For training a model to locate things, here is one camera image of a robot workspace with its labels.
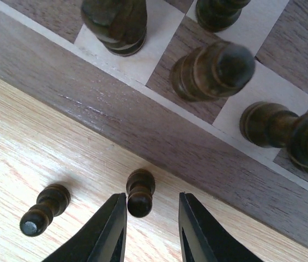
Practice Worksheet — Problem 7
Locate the wooden chess board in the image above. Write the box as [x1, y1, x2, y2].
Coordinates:
[0, 1, 308, 248]

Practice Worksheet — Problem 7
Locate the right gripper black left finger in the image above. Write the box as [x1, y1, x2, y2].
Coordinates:
[44, 193, 127, 262]

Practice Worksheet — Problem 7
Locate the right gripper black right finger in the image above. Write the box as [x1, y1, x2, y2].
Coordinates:
[178, 192, 262, 262]

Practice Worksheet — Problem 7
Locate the dark chess pieces middle cluster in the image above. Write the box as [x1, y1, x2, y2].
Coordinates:
[20, 183, 71, 237]

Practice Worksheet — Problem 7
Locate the dark chess piece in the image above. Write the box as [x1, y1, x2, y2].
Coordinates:
[239, 102, 308, 173]
[126, 169, 155, 218]
[81, 0, 147, 57]
[170, 40, 256, 102]

